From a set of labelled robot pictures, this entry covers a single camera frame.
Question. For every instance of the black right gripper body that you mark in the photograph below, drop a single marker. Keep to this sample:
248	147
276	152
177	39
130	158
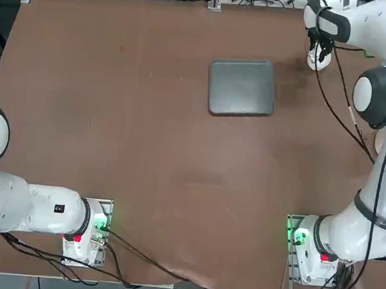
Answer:
321	38

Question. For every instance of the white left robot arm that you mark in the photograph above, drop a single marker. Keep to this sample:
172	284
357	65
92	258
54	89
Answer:
1	203

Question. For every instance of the green tissue pack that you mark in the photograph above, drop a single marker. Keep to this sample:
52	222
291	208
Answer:
369	54

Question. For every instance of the grey rectangular tray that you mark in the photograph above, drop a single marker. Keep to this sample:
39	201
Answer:
241	86

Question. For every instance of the white round bowl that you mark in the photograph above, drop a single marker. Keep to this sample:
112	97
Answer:
324	66

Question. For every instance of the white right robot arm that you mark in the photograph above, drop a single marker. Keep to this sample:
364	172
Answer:
383	25

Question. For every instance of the metal base plate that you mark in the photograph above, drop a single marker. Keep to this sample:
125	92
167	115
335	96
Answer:
109	211
289	246

